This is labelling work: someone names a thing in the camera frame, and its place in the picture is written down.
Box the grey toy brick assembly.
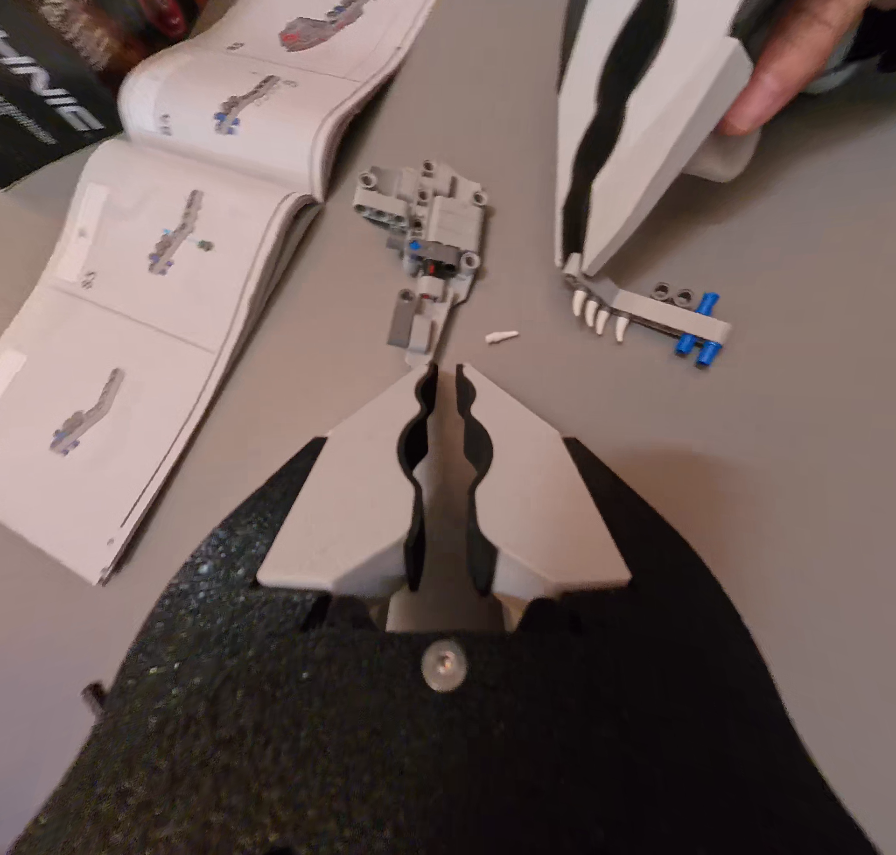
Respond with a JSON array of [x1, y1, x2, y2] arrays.
[[352, 160, 489, 366]]

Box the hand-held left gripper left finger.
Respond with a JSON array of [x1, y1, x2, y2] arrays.
[[257, 364, 439, 600]]

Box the grey toothed toy brick jaw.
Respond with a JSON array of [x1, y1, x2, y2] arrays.
[[562, 253, 733, 370]]

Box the grey desk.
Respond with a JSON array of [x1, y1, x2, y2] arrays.
[[0, 0, 896, 855]]

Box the black toy set box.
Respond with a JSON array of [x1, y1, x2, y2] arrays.
[[0, 0, 194, 191]]

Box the open instruction booklet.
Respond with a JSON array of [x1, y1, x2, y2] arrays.
[[0, 0, 463, 587]]

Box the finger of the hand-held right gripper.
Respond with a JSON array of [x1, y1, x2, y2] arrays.
[[583, 0, 765, 277], [556, 0, 677, 268]]

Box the person's right hand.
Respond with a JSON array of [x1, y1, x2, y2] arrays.
[[720, 0, 896, 136]]

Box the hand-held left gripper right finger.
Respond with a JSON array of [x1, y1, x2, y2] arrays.
[[455, 363, 633, 601]]

